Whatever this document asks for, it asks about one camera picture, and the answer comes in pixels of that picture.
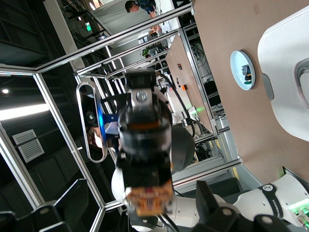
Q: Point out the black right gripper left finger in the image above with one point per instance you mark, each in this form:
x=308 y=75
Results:
x=70 y=210

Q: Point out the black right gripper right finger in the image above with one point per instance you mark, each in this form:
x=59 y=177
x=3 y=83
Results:
x=208 y=210

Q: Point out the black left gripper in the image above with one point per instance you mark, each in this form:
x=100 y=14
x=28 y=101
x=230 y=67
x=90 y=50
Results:
x=123 y=104

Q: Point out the orange push-button switch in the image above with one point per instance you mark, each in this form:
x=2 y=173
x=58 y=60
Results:
x=144 y=169

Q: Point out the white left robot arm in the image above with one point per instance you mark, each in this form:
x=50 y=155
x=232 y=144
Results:
x=183 y=149

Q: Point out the wooden side workbench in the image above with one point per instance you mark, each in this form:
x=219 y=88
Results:
x=195 y=96

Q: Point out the person in dark shirt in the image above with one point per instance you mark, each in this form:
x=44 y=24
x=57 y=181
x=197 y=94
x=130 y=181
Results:
x=140 y=7

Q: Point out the green exit sign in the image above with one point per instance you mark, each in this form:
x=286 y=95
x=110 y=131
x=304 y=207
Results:
x=88 y=26

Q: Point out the light blue round plate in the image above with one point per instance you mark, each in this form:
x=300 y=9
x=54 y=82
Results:
x=237 y=70

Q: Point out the ceiling light strip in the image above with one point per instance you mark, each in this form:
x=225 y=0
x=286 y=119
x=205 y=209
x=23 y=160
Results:
x=21 y=111

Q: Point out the white lidded lunch box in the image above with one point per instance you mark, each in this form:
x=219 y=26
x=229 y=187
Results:
x=282 y=72

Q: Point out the aluminium cage frame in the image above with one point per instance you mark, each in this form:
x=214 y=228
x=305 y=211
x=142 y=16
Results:
x=113 y=38

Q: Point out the blue camera mount bracket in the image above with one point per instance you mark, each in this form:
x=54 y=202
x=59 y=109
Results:
x=108 y=126

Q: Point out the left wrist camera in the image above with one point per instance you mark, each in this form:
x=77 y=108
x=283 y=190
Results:
x=91 y=116

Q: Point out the white wall vent grille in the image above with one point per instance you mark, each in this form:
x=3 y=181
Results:
x=29 y=145

